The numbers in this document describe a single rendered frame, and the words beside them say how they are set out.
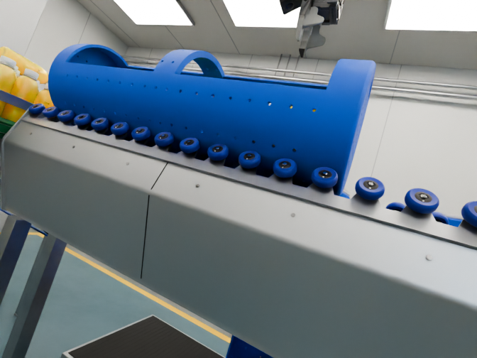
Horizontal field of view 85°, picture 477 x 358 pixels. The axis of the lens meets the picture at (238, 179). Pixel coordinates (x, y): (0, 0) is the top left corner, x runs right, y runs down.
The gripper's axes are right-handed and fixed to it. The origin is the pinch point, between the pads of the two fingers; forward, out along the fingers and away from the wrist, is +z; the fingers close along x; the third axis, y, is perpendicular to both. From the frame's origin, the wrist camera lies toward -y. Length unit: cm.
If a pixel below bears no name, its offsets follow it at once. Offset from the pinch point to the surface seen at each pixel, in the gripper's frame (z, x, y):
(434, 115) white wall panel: -143, 326, 90
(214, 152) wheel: 33.5, -11.3, -6.6
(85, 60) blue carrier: 13, -6, -67
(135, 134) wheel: 33.9, -11.7, -28.7
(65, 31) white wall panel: -151, 199, -492
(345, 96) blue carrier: 19.4, -13.9, 15.9
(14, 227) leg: 69, -9, -65
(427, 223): 36.4, -10.8, 32.2
